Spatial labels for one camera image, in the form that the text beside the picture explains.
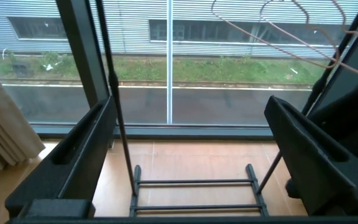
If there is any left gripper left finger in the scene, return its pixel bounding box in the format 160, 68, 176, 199
4, 95, 119, 219

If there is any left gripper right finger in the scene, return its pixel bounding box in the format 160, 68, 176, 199
264, 95, 358, 218

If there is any black clothes rack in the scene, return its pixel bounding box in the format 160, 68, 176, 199
94, 0, 358, 218

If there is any beige curtain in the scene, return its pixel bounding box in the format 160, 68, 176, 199
0, 52, 47, 171

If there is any window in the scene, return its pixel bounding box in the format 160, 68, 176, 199
0, 0, 358, 140

